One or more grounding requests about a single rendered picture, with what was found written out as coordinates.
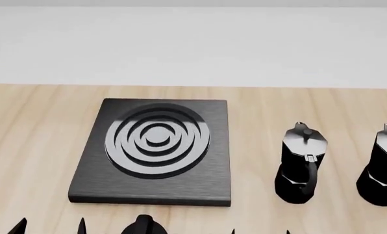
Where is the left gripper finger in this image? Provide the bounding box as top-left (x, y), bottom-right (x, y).
top-left (6, 217), bottom-right (28, 234)
top-left (77, 217), bottom-right (88, 234)

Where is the black electric stove plate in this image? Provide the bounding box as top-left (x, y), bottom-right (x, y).
top-left (68, 97), bottom-right (232, 209)

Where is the black stove knob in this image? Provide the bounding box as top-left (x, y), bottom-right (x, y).
top-left (120, 214), bottom-right (170, 234)

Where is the black moka pot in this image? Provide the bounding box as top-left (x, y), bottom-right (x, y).
top-left (356, 123), bottom-right (387, 207)
top-left (274, 122), bottom-right (329, 205)

